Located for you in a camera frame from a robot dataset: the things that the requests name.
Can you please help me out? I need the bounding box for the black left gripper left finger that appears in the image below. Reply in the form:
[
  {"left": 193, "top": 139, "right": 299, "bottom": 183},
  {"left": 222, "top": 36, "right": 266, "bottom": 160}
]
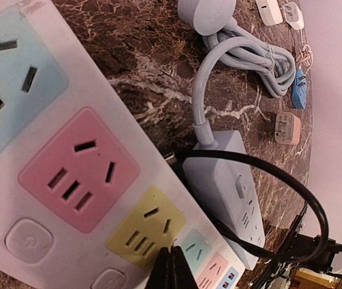
[{"left": 148, "top": 247, "right": 171, "bottom": 289}]

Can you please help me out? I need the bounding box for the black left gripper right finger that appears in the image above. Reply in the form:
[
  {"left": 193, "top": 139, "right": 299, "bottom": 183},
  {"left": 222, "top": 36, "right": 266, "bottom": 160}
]
[{"left": 171, "top": 246, "right": 197, "bottom": 289}]

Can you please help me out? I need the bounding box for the black plug cable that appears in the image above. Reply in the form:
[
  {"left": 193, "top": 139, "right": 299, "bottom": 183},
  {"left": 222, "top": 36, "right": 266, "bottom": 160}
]
[{"left": 163, "top": 149, "right": 342, "bottom": 266}]

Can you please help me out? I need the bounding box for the pink adapter plug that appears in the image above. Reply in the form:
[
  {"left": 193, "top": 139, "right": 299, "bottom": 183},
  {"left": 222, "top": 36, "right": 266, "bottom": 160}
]
[{"left": 274, "top": 112, "right": 301, "bottom": 145}]

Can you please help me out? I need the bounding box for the blue cube adapter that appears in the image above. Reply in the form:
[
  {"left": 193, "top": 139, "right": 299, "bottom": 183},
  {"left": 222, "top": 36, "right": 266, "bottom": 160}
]
[{"left": 291, "top": 69, "right": 307, "bottom": 110}]

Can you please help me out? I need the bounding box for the white charger cable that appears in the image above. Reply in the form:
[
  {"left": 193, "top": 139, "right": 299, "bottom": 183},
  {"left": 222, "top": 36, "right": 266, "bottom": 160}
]
[{"left": 297, "top": 28, "right": 314, "bottom": 72}]

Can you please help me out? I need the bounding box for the white square adapter plug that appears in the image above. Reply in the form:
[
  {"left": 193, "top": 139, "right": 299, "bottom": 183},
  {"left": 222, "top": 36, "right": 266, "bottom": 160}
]
[{"left": 255, "top": 0, "right": 283, "bottom": 26}]

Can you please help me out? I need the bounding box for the white usb charger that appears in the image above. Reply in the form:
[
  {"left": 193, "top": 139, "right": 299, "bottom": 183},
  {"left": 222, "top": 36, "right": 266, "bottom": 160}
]
[{"left": 283, "top": 2, "right": 305, "bottom": 30}]

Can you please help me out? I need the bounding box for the light blue power strip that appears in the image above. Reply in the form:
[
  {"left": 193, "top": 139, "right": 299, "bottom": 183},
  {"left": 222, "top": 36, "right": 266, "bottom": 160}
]
[{"left": 182, "top": 129, "right": 266, "bottom": 271}]

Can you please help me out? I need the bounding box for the white long power strip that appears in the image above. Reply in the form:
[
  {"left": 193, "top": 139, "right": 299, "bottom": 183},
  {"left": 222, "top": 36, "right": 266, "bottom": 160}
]
[{"left": 0, "top": 1, "right": 244, "bottom": 288}]

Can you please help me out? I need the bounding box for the light blue coiled cord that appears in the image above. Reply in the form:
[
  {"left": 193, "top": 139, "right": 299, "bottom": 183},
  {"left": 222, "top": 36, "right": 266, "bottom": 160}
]
[{"left": 177, "top": 0, "right": 297, "bottom": 148}]

